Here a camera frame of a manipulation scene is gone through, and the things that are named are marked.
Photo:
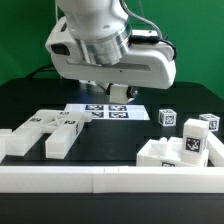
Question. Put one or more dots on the paper sheet with tags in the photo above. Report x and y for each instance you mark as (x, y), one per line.
(111, 111)

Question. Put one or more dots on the white left fence rail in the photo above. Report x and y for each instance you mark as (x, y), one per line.
(4, 134)

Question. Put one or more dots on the white tagged cube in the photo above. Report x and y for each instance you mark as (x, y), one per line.
(212, 119)
(167, 117)

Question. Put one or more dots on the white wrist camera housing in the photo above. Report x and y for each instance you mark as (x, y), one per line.
(60, 41)

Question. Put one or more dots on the white front fence rail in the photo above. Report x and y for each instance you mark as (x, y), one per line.
(62, 179)

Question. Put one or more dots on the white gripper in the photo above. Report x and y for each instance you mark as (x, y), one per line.
(145, 65)

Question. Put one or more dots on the white tagged cube far right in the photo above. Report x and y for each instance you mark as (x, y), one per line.
(212, 119)

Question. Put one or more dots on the white tagged cube middle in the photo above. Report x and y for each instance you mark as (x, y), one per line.
(167, 117)

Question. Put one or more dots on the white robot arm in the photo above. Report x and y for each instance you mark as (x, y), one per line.
(103, 41)

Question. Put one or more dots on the white chair seat plate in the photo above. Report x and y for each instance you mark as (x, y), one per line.
(169, 153)

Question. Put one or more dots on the white chair back part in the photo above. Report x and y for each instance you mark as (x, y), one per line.
(63, 128)

